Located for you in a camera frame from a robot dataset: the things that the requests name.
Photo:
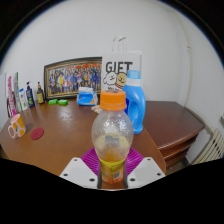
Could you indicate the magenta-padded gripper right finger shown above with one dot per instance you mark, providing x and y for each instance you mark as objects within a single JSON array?
[{"x": 146, "y": 171}]

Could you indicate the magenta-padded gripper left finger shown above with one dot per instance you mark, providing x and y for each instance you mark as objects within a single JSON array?
[{"x": 78, "y": 171}]

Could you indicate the orange-capped juice bottle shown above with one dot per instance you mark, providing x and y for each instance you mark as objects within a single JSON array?
[{"x": 111, "y": 133}]

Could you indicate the brown wooden side cabinet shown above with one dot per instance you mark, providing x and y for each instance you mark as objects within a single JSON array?
[{"x": 170, "y": 123}]

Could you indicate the flat round red coaster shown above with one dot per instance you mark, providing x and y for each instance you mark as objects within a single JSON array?
[{"x": 37, "y": 133}]

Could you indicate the small snack packet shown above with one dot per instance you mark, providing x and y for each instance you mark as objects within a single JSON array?
[{"x": 96, "y": 109}]

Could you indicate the blue detergent bottle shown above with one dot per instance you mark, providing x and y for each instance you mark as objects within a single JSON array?
[{"x": 136, "y": 106}]

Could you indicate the white radiator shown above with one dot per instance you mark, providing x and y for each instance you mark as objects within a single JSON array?
[{"x": 211, "y": 148}]

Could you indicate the small green box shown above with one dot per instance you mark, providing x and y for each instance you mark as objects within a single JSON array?
[
  {"x": 52, "y": 101},
  {"x": 62, "y": 102}
]

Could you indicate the blue tissue pack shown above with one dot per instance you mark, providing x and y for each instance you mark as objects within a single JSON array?
[{"x": 86, "y": 98}]

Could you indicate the pink ceramic mug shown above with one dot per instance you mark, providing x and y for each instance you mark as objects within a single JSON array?
[{"x": 18, "y": 126}]

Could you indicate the dark yellow-labelled pump bottle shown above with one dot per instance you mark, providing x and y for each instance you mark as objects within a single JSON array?
[{"x": 40, "y": 96}]

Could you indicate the dark blue pump bottle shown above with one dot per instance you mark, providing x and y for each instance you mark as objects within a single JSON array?
[{"x": 30, "y": 98}]

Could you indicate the white shampoo bottle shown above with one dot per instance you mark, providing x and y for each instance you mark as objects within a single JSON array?
[{"x": 23, "y": 100}]

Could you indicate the framed group photo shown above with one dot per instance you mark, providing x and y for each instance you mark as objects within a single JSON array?
[{"x": 73, "y": 78}]

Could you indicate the pink shuttlecock tube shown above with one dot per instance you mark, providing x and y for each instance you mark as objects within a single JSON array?
[{"x": 11, "y": 96}]

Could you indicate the white paper gift bag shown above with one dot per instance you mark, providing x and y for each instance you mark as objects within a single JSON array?
[{"x": 116, "y": 71}]

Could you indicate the white and blue shuttlecock tube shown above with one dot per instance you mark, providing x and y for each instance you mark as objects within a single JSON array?
[{"x": 16, "y": 86}]

